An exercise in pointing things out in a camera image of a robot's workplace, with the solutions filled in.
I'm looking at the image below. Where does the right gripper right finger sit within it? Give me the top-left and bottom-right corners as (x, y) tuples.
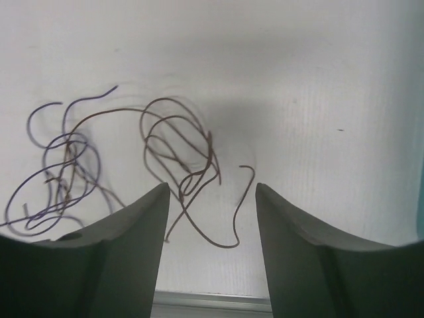
(256, 184), (423, 317)

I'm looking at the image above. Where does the purple thin wire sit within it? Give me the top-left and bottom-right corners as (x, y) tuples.
(0, 85), (127, 237)

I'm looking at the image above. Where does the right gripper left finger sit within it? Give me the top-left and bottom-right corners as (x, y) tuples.
(1, 183), (170, 317)

